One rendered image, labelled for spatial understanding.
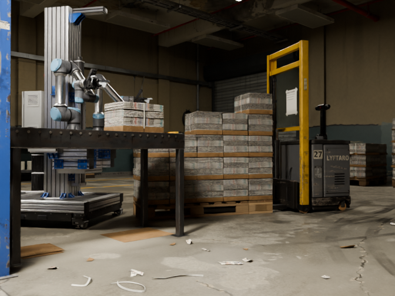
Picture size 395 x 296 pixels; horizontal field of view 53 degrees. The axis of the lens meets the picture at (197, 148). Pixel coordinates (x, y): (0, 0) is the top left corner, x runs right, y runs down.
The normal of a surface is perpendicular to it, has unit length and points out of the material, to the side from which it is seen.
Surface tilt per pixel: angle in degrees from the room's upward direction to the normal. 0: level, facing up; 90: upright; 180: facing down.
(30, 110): 90
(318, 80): 90
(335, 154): 90
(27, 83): 90
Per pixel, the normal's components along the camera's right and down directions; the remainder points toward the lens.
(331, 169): 0.34, -0.01
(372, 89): -0.75, 0.00
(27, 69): 0.66, -0.01
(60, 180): -0.21, -0.01
